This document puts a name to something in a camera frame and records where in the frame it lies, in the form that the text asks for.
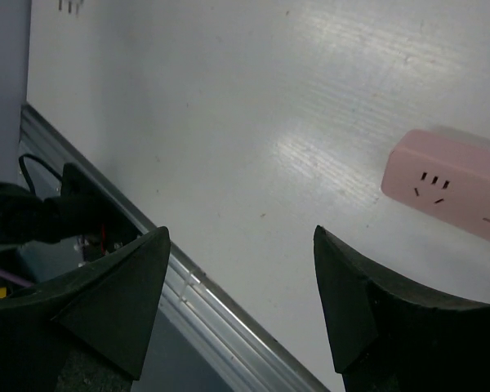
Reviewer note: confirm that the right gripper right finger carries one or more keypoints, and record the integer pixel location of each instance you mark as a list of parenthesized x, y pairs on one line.
[(389, 333)]

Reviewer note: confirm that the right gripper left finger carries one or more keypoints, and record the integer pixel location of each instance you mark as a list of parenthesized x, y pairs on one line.
[(88, 329)]

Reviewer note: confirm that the pink power strip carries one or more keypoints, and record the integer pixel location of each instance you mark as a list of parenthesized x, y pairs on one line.
[(445, 177)]

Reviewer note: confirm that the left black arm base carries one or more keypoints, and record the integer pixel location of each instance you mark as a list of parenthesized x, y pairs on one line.
[(81, 210)]

